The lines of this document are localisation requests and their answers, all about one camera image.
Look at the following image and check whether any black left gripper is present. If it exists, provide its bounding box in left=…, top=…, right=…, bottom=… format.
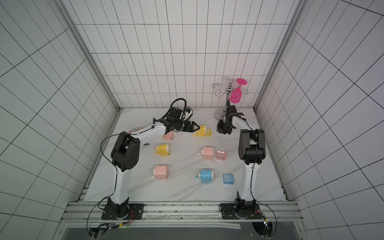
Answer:
left=175, top=119, right=201, bottom=133

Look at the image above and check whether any pink sharpener top row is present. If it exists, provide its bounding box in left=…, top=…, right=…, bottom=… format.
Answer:
left=163, top=131, right=174, bottom=141

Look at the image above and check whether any pink sharpener row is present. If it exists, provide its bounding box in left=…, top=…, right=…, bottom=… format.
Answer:
left=152, top=165, right=169, bottom=180
left=163, top=131, right=174, bottom=141

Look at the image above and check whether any pink tray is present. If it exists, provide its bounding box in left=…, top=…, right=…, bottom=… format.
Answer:
left=216, top=150, right=227, bottom=161

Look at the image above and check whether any yellow sharpener row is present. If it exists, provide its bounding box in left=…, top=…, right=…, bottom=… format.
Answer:
left=155, top=144, right=170, bottom=157

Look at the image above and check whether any pink sharpener bottom row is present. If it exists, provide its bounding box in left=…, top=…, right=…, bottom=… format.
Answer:
left=152, top=165, right=169, bottom=180

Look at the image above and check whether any yellow tray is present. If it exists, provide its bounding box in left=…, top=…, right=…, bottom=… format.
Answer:
left=205, top=129, right=212, bottom=137

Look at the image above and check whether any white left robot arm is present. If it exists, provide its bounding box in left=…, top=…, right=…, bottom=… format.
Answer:
left=105, top=98, right=201, bottom=219

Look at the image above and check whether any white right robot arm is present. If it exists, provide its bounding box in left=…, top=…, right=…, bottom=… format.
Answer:
left=217, top=101, right=267, bottom=219

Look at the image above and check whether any blue transparent tray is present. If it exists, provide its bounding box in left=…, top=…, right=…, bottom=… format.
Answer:
left=223, top=174, right=235, bottom=185

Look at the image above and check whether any blue pencil sharpener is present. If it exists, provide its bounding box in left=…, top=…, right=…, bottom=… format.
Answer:
left=195, top=169, right=214, bottom=184

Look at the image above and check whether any pink plastic wine glass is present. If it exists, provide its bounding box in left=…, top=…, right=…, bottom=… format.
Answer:
left=229, top=78, right=249, bottom=104

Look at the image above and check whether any chrome glass rack stand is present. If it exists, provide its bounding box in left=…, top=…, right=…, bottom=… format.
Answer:
left=212, top=77, right=237, bottom=121

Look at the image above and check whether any patterned ceramic bowl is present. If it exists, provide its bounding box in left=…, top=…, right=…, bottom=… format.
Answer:
left=128, top=127, right=143, bottom=134

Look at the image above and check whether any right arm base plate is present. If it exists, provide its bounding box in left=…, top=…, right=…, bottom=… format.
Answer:
left=219, top=204, right=262, bottom=220

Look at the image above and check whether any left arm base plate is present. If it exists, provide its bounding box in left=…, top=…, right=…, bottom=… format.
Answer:
left=101, top=204, right=144, bottom=221

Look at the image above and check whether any aluminium mounting rail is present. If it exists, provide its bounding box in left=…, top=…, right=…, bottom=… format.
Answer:
left=62, top=202, right=304, bottom=223

